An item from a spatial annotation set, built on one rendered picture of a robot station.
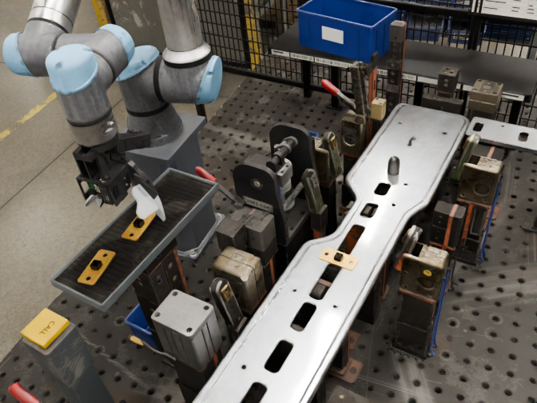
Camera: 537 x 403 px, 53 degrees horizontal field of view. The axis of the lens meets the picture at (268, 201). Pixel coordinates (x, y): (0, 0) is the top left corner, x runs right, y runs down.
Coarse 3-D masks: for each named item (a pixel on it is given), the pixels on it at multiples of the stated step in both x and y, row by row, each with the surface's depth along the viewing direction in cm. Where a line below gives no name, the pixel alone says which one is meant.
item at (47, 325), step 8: (48, 312) 95; (40, 320) 94; (48, 320) 94; (56, 320) 94; (64, 320) 94; (32, 328) 93; (40, 328) 93; (48, 328) 93; (56, 328) 92; (64, 328) 93; (24, 336) 92; (32, 336) 92; (40, 336) 91; (48, 336) 91; (56, 336) 92; (40, 344) 90; (48, 344) 91
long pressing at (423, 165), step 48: (384, 144) 149; (432, 144) 147; (432, 192) 133; (336, 240) 124; (384, 240) 122; (288, 288) 114; (336, 288) 113; (240, 336) 106; (288, 336) 106; (336, 336) 105; (240, 384) 99; (288, 384) 98
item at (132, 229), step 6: (150, 216) 111; (132, 222) 110; (138, 222) 110; (144, 222) 110; (150, 222) 110; (132, 228) 109; (138, 228) 109; (144, 228) 109; (126, 234) 108; (138, 234) 107; (132, 240) 107
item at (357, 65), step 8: (352, 64) 140; (360, 64) 141; (368, 64) 139; (352, 72) 140; (360, 72) 140; (368, 72) 139; (352, 80) 142; (360, 80) 144; (360, 88) 143; (360, 96) 144; (360, 104) 145; (360, 112) 147; (368, 112) 150
